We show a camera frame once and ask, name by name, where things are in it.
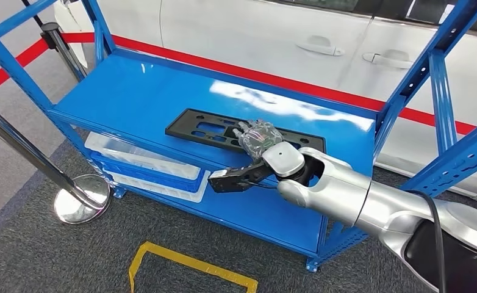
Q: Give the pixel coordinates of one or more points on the long black plastic part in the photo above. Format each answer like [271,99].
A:
[182,125]

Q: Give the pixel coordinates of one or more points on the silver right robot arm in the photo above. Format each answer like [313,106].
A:
[335,190]

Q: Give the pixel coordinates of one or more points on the blue metal shelf rack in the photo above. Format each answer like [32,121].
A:
[141,93]

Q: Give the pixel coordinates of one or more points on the long red barrier belt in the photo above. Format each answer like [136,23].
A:
[242,73]

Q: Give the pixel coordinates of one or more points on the clear plastic bin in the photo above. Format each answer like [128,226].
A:
[161,193]
[133,155]

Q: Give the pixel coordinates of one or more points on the white car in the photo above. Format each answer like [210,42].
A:
[242,32]

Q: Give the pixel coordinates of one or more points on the short red barrier belt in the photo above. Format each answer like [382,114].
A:
[12,66]

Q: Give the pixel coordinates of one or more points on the black right camera bracket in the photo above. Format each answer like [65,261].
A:
[254,174]

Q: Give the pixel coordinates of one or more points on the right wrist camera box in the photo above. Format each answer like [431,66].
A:
[222,184]

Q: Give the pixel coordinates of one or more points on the chrome stanchion post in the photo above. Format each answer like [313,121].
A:
[66,56]
[83,200]

